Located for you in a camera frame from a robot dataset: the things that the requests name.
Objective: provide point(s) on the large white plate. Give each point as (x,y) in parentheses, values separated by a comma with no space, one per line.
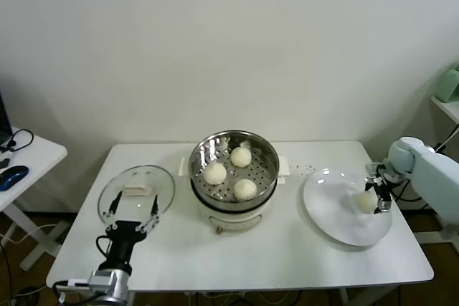
(330,205)

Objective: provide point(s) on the white electric cooker base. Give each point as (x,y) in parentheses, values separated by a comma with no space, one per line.
(233,218)

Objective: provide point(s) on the mint green box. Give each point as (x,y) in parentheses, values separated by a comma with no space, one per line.
(450,84)

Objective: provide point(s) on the stainless steel steamer basket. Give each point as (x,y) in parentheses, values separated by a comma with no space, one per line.
(265,173)

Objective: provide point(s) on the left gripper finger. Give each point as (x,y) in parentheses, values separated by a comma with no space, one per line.
(155,211)
(115,205)

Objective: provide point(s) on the white side table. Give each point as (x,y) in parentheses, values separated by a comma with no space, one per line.
(39,148)

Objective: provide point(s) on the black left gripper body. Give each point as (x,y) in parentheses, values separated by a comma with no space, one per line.
(123,238)

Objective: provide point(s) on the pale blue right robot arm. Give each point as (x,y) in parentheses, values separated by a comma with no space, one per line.
(434,177)

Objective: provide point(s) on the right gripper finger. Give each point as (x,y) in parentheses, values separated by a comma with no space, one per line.
(369,183)
(384,204)

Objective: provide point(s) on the blue computer mouse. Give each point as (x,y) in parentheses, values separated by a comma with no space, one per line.
(12,176)

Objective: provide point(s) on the round glass pot lid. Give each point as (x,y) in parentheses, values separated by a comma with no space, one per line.
(143,177)

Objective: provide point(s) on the white steamed baozi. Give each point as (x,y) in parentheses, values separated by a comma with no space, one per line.
(245,190)
(364,203)
(241,157)
(215,173)

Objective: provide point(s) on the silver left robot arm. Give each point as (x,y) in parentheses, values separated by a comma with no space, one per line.
(111,284)

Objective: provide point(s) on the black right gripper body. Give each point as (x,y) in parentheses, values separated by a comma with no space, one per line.
(385,178)

